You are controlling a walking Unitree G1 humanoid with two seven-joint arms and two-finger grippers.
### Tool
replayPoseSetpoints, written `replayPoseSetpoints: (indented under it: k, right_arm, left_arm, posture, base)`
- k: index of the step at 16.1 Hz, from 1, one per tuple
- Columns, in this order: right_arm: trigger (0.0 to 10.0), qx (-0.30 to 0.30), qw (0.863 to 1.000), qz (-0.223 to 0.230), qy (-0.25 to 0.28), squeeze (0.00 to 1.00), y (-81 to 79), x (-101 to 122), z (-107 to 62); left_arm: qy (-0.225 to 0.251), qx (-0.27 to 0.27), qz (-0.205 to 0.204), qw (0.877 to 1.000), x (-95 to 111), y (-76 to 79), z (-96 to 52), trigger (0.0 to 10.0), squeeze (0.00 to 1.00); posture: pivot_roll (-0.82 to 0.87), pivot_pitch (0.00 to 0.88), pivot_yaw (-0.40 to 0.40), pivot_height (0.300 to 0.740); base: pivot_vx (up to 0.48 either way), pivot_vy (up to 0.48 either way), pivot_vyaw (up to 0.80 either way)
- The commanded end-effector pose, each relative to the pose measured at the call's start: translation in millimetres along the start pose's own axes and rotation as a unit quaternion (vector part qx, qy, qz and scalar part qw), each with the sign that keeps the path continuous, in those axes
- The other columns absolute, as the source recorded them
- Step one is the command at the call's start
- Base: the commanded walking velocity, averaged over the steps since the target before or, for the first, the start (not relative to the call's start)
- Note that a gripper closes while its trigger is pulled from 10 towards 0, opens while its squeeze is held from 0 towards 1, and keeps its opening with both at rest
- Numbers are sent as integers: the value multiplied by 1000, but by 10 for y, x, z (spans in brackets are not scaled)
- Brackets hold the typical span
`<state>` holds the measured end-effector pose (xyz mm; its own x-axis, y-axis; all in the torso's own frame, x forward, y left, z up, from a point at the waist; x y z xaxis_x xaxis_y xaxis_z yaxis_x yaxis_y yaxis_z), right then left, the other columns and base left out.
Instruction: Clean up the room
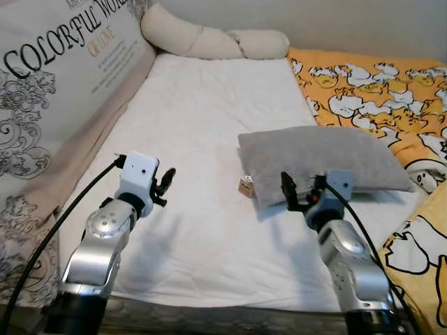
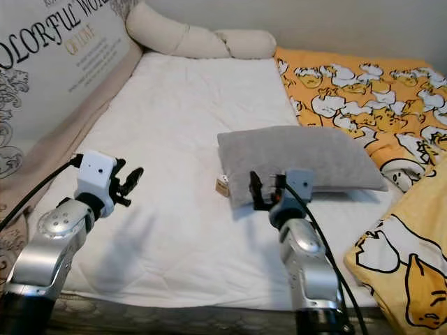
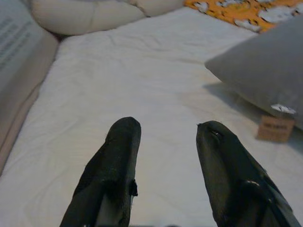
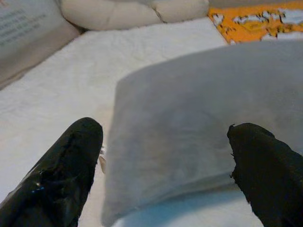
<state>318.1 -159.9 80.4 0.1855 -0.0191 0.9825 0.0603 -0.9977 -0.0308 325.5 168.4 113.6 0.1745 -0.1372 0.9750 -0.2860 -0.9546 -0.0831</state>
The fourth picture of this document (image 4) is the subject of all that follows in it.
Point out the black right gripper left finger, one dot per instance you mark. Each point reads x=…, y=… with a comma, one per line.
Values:
x=59, y=177

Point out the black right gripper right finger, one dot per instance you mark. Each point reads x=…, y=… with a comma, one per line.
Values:
x=272, y=179

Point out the grey pillow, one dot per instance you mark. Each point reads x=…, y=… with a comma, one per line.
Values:
x=189, y=106

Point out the yellow cartoon egg print blanket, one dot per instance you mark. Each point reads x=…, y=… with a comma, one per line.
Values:
x=251, y=26

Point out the white quilted mattress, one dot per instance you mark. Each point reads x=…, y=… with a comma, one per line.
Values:
x=82, y=71

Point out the beige knotted bolster pillow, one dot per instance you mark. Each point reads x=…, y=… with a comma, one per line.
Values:
x=118, y=14

